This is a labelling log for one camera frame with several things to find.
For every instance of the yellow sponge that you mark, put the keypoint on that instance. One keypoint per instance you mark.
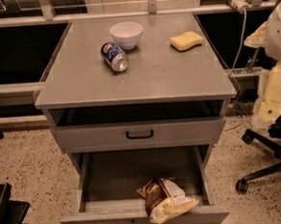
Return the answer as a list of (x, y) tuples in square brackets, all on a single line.
[(186, 41)]

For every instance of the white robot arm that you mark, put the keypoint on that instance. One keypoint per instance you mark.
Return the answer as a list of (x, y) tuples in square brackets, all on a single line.
[(267, 107)]

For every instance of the open grey middle drawer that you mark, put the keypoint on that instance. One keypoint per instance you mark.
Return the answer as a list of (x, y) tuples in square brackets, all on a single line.
[(107, 190)]

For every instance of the grey drawer cabinet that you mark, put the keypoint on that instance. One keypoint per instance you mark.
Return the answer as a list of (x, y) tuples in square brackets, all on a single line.
[(160, 83)]

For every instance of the metal support rod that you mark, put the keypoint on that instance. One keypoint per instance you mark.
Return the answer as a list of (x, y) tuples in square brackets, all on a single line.
[(251, 62)]

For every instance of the closed grey top drawer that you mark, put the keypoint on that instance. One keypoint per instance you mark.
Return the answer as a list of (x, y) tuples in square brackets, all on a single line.
[(110, 137)]

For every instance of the black bin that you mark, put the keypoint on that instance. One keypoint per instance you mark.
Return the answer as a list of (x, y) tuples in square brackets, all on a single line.
[(11, 212)]

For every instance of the black top drawer handle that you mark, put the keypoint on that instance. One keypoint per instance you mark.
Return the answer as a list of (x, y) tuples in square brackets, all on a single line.
[(140, 135)]

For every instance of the blue soda can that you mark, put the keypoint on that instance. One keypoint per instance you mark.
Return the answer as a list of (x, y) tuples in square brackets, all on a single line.
[(115, 57)]

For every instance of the white bowl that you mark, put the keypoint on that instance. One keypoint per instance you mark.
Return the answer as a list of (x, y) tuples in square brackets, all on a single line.
[(127, 34)]

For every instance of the brown chip bag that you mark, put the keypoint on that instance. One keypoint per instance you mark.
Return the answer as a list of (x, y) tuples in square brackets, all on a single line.
[(165, 200)]

